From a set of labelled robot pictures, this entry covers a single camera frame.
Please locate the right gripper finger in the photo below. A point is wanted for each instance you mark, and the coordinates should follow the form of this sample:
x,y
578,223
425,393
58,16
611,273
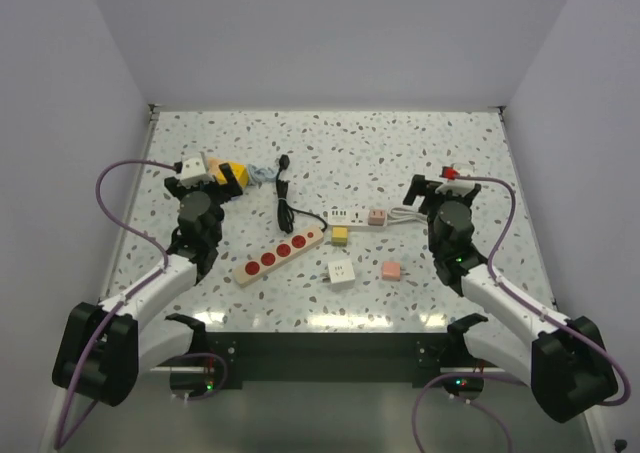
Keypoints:
x,y
475,191
417,188

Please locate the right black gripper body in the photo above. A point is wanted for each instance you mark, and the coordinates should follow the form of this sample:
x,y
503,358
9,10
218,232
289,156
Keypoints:
x,y
435,198

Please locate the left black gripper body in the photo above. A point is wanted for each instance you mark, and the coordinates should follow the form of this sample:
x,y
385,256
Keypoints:
x,y
216,192

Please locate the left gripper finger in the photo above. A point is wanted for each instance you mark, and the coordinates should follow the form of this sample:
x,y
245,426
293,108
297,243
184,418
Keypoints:
x,y
172,186
231,188

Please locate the pink USB charger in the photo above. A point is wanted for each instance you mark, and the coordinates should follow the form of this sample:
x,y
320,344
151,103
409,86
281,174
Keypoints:
x,y
391,271

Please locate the wooden red-socket power strip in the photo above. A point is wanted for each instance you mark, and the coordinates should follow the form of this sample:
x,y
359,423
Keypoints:
x,y
277,256

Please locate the yellow USB charger cube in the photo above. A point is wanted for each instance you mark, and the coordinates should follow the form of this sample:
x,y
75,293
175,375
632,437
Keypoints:
x,y
339,236

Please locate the white cube socket adapter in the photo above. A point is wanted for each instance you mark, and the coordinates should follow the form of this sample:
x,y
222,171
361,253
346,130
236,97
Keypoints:
x,y
340,274

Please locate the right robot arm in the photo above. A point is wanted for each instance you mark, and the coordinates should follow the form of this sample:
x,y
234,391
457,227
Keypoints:
x,y
564,361

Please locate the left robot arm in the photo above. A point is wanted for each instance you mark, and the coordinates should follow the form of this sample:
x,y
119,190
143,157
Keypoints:
x,y
100,353

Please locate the yellow cube socket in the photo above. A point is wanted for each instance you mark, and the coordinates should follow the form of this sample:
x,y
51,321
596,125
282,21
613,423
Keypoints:
x,y
239,171

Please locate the beige cube socket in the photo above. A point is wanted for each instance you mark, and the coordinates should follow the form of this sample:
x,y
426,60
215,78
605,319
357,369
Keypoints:
x,y
214,167

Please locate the pink plugged USB adapter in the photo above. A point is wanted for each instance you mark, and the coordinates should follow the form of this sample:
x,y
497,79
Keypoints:
x,y
377,217

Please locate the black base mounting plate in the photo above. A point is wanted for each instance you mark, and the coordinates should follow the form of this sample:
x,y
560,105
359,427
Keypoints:
x,y
413,358

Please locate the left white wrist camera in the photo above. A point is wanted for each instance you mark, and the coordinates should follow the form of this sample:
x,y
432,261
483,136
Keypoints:
x,y
194,169

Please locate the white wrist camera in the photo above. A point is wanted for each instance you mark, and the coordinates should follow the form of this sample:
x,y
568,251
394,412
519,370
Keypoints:
x,y
194,169
455,171

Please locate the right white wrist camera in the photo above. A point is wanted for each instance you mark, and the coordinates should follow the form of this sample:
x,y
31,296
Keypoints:
x,y
455,171

